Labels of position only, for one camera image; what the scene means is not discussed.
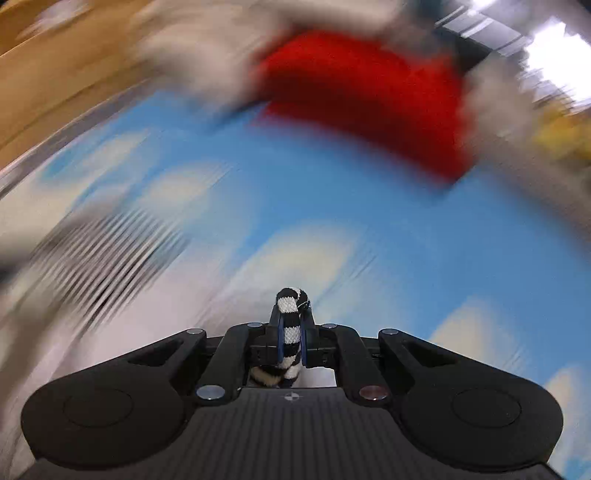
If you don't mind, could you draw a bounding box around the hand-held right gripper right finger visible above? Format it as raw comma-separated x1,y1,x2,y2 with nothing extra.
300,311,465,404

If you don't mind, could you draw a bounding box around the wooden headboard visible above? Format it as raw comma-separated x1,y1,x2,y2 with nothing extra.
0,0,158,167

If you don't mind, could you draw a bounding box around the black white striped garment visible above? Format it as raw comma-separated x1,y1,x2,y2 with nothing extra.
18,203,313,388

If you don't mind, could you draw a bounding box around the blue fan print bed sheet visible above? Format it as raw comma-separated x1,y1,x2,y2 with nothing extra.
0,88,591,480

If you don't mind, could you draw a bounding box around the red folded blanket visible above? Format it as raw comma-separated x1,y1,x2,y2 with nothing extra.
256,30,476,185

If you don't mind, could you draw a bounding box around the yellow striped plush toy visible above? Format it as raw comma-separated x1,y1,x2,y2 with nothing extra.
531,113,591,160

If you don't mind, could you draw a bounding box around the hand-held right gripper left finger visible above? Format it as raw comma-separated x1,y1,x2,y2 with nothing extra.
124,314,285,404

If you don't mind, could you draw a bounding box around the white fleece folded blanket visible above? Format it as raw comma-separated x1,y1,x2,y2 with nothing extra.
134,0,296,116

